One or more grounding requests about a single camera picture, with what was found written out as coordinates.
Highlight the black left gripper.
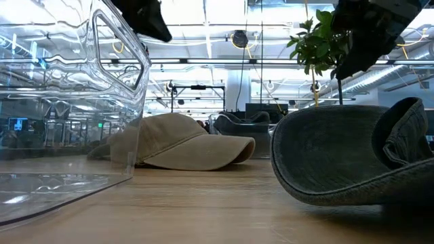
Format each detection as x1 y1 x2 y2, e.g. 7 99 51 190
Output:
110 0 174 43

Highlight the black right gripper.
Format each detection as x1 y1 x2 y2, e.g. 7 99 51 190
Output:
330 0 420 81

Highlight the beige baseball cap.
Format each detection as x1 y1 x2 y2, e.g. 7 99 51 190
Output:
87 112 256 171

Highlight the green leafy plant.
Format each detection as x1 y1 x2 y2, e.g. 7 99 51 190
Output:
286 9 352 106

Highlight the dark background monitor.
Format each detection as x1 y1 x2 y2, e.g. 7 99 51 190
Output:
244 102 290 119

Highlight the clear plastic bin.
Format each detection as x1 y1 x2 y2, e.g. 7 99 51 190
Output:
0 0 152 227
207 113 284 159

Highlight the lit computer monitor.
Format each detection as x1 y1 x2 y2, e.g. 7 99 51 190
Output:
7 117 29 132

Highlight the silver ventilation duct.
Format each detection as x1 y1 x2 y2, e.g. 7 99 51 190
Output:
334 64 413 100

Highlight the black background rig frame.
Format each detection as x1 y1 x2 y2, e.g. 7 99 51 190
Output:
170 84 227 113

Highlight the black hanging cable reel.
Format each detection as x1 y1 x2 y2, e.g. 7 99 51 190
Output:
231 29 250 49

